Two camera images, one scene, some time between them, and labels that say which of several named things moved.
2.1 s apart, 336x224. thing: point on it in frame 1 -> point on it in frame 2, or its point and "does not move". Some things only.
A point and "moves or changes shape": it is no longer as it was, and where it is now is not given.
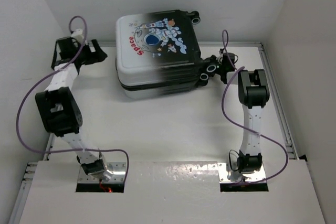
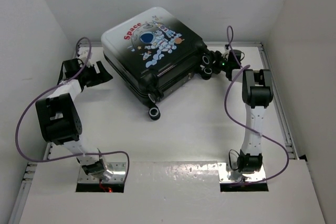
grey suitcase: [158, 54] moves or changes shape
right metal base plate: [222, 172] does not move
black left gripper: [93, 57] -> [101, 77]
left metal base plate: [118, 169] does not move
